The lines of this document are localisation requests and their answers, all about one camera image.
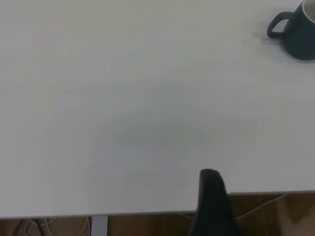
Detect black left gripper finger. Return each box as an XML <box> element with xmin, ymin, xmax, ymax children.
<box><xmin>188</xmin><ymin>169</ymin><xmax>242</xmax><ymax>236</ymax></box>

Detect dark blue-grey ceramic mug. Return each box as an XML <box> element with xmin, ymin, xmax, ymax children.
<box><xmin>266</xmin><ymin>0</ymin><xmax>315</xmax><ymax>61</ymax></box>

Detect grey metal table leg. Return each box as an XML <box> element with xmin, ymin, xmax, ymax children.
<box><xmin>91</xmin><ymin>216</ymin><xmax>109</xmax><ymax>236</ymax></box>

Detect white cable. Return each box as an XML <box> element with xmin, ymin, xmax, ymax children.
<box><xmin>75</xmin><ymin>216</ymin><xmax>91</xmax><ymax>236</ymax></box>
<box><xmin>235</xmin><ymin>193</ymin><xmax>287</xmax><ymax>220</ymax></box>

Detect grey cable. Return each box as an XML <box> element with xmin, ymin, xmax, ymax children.
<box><xmin>13</xmin><ymin>218</ymin><xmax>34</xmax><ymax>236</ymax></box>

